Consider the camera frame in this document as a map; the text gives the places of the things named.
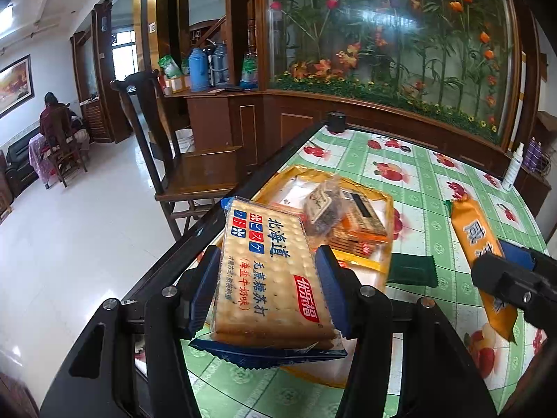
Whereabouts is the white bucket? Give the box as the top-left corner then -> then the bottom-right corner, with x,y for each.
174,128 -> 196,153

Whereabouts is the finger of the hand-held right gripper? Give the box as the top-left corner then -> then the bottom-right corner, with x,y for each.
497,239 -> 557,280
471,250 -> 557,329

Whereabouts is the brown wooden chair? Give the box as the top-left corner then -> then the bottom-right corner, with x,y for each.
46,104 -> 88,188

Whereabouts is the wooden cabinet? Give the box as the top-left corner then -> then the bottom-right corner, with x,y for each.
183,89 -> 266,162

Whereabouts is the black sofa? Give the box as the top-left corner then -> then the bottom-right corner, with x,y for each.
4,133 -> 42,196

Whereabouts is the green fruit-print tablecloth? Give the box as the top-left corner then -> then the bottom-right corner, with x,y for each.
135,124 -> 551,418

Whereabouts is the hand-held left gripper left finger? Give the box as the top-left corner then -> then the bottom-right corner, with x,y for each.
39,246 -> 222,418

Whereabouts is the framed wall painting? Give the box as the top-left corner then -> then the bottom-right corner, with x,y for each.
0,54 -> 34,118

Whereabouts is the orange cracker packet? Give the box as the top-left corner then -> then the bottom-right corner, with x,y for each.
326,220 -> 388,257

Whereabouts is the grey thermos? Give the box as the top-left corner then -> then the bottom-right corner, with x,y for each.
209,41 -> 229,88

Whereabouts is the clear water bottle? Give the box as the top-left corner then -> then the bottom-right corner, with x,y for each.
240,54 -> 260,90

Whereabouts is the green bag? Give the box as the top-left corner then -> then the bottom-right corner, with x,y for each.
158,54 -> 182,80

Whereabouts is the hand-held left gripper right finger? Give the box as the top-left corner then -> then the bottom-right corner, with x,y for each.
314,245 -> 499,418

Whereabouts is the flower-painted glass partition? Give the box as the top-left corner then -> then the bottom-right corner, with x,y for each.
257,0 -> 523,149

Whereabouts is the purple bottle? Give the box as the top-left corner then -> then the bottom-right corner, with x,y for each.
522,136 -> 544,172

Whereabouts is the dark green snack packet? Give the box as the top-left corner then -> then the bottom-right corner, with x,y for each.
385,253 -> 439,288

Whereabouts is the long orange snack packet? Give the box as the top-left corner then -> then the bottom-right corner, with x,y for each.
448,194 -> 518,342

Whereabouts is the dark wooden chair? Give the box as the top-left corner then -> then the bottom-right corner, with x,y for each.
110,70 -> 249,240

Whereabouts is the yellow-edged cracker packet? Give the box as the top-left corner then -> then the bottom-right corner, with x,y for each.
335,183 -> 390,238

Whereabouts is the white spray bottle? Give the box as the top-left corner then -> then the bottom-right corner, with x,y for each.
500,141 -> 525,192

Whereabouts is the pink floral table cover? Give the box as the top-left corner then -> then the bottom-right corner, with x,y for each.
28,133 -> 57,186

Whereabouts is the blue thermos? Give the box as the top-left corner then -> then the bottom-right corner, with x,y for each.
188,48 -> 210,93

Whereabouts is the blue-edged cracker packet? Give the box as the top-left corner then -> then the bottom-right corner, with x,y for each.
188,196 -> 349,369

